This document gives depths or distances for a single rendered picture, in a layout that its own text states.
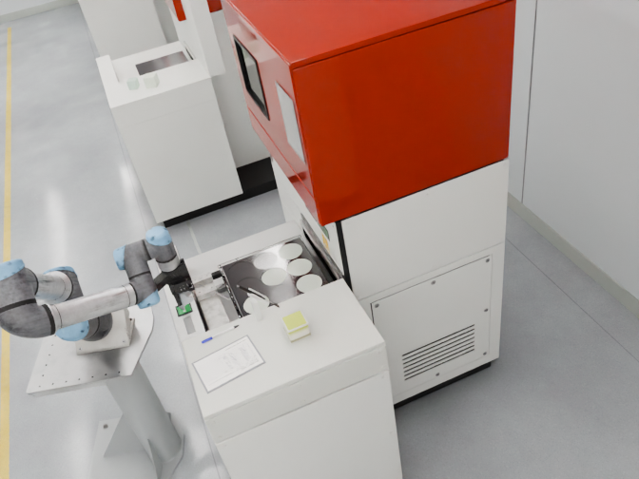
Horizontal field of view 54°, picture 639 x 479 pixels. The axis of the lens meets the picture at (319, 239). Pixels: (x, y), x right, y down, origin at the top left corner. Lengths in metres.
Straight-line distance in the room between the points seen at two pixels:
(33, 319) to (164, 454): 1.33
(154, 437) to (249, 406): 1.03
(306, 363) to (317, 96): 0.84
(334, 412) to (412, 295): 0.60
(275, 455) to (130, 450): 1.12
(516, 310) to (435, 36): 1.88
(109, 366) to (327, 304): 0.86
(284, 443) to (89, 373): 0.78
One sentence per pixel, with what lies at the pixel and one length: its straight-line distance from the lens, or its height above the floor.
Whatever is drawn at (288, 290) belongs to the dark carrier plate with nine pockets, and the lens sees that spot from 2.38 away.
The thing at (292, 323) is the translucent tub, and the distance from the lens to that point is 2.07.
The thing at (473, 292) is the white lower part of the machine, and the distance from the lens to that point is 2.70.
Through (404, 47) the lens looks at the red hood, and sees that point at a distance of 1.94.
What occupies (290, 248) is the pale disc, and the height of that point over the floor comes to 0.90.
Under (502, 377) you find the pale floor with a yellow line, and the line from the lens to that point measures 3.18.
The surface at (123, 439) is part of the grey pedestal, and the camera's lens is 3.17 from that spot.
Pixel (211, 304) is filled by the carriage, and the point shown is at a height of 0.88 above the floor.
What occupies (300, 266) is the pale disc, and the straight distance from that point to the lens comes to 2.46.
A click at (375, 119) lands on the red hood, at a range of 1.98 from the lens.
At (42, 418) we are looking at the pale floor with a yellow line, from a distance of 3.64.
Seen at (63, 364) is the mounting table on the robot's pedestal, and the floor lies 0.82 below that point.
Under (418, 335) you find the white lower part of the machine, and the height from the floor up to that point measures 0.48.
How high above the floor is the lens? 2.53
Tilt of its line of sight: 39 degrees down
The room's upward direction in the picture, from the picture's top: 11 degrees counter-clockwise
